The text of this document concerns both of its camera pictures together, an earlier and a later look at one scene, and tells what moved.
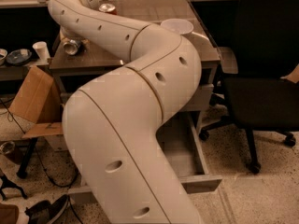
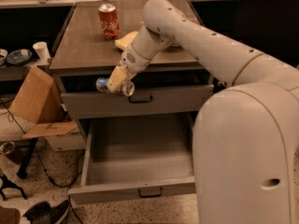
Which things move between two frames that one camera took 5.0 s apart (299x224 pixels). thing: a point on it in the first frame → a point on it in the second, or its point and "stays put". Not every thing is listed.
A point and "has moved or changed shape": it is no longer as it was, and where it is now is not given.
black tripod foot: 7,184 stays put
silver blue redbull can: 72,47 has moved or changed shape
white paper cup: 42,50 stays put
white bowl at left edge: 3,54 stays put
